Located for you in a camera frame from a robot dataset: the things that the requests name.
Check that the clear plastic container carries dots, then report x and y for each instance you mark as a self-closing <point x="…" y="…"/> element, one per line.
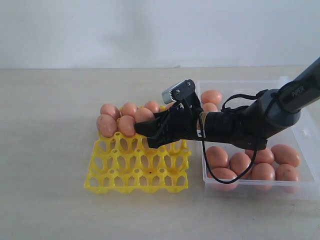
<point x="304" y="137"/>

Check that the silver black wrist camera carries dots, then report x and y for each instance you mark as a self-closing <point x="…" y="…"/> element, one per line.
<point x="178" y="91"/>

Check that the brown egg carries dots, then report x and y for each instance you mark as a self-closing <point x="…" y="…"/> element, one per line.
<point x="239" y="162"/>
<point x="211" y="96"/>
<point x="286" y="172"/>
<point x="126" y="125"/>
<point x="264" y="156"/>
<point x="106" y="125"/>
<point x="209" y="107"/>
<point x="263" y="171"/>
<point x="144" y="115"/>
<point x="223" y="173"/>
<point x="217" y="157"/>
<point x="285" y="154"/>

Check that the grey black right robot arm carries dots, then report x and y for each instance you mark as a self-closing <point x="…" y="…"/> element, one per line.
<point x="246" y="127"/>

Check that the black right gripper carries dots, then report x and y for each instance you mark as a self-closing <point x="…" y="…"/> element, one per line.
<point x="179" y="122"/>

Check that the brown egg packed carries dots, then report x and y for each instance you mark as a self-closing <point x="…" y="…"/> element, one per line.
<point x="129" y="109"/>
<point x="169" y="105"/>
<point x="153" y="106"/>
<point x="111" y="110"/>

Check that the yellow plastic egg tray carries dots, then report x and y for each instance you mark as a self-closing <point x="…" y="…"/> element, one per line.
<point x="125" y="164"/>

